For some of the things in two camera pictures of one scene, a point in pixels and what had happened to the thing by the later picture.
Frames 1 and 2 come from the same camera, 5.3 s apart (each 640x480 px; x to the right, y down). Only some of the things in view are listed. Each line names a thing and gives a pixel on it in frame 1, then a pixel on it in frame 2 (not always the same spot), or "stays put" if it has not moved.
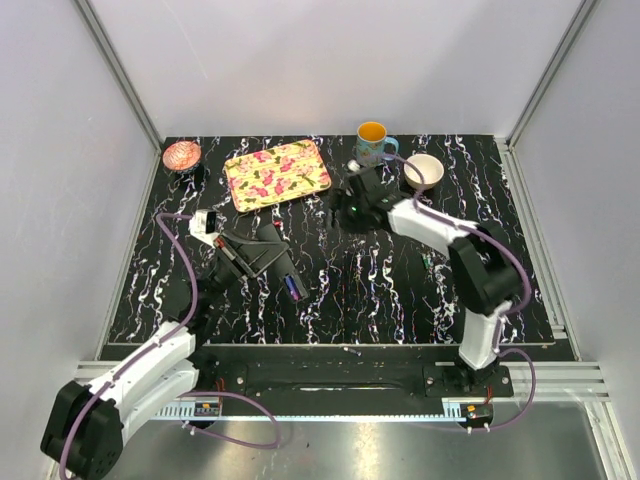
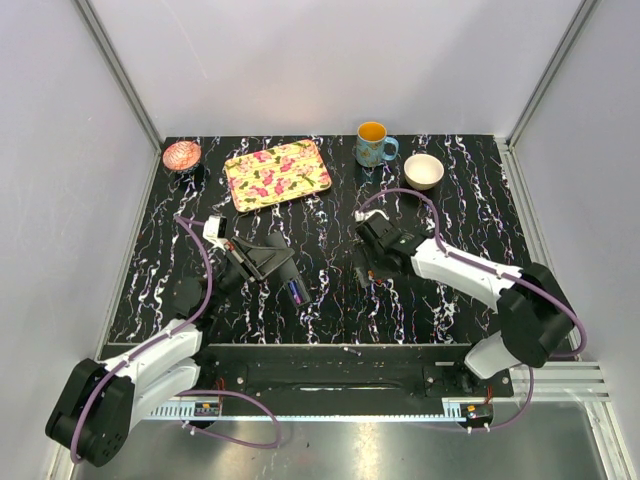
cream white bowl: (431, 168) stays put
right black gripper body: (350, 213) → (379, 255)
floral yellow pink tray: (274, 175) stays put
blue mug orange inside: (370, 144) stays put
